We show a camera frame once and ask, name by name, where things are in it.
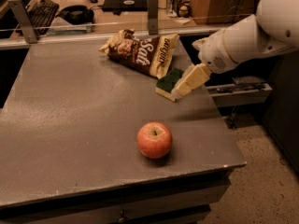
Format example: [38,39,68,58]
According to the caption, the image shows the black headphones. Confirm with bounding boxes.
[58,5,94,25]

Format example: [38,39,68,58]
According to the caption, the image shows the metal can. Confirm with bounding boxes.
[166,0,182,17]

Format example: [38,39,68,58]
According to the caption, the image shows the grey metal rail frame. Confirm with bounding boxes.
[207,76,272,107]

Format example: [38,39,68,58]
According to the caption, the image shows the left metal bracket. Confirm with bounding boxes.
[8,0,38,44]

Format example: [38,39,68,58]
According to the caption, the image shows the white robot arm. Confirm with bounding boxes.
[171,0,299,99]

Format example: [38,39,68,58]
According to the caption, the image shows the drawer handle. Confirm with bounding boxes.
[117,210,128,224]

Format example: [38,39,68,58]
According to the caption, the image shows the black laptop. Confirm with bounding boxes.
[102,0,148,11]

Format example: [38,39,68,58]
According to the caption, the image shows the red apple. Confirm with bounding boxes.
[136,121,172,159]

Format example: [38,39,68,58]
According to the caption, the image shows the small dark jar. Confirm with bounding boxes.
[178,5,190,18]

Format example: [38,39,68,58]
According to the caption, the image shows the green and yellow sponge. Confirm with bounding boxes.
[156,68,183,102]

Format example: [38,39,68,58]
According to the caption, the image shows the black keyboard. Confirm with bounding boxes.
[28,0,59,35]

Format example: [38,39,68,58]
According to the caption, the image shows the metal bracket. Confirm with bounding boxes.
[148,0,158,35]
[8,0,38,44]

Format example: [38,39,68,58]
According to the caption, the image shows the middle metal bracket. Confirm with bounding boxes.
[148,0,158,35]

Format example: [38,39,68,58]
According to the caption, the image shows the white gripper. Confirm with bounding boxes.
[171,29,238,99]

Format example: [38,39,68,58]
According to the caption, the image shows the brown chip bag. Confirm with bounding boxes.
[99,29,179,79]

